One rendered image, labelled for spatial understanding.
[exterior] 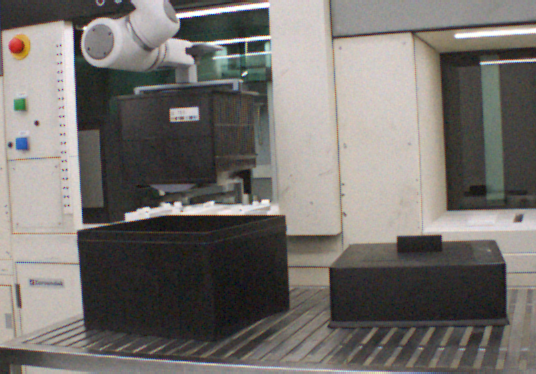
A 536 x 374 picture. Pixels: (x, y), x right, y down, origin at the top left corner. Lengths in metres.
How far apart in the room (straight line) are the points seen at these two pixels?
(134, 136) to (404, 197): 0.56
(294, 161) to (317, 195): 0.09
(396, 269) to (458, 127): 0.86
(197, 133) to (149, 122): 0.11
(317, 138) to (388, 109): 0.16
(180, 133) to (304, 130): 0.27
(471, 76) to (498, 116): 0.12
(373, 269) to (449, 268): 0.12
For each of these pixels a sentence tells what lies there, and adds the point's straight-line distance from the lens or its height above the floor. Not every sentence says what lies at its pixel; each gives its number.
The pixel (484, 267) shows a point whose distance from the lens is 1.23.
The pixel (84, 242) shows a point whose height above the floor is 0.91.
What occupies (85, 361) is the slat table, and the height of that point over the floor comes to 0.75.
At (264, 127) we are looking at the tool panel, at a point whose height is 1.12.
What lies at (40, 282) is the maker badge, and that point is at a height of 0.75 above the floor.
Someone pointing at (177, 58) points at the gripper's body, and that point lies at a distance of 1.45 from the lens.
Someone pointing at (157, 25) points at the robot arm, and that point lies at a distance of 1.31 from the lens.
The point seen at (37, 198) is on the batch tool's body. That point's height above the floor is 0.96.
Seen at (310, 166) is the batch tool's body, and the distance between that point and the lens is 1.59.
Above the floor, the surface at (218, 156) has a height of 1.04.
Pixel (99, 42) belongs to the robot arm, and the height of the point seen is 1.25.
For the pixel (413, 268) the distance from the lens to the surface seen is 1.23.
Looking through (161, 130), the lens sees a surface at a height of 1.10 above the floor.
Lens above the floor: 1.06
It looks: 3 degrees down
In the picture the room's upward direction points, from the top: 3 degrees counter-clockwise
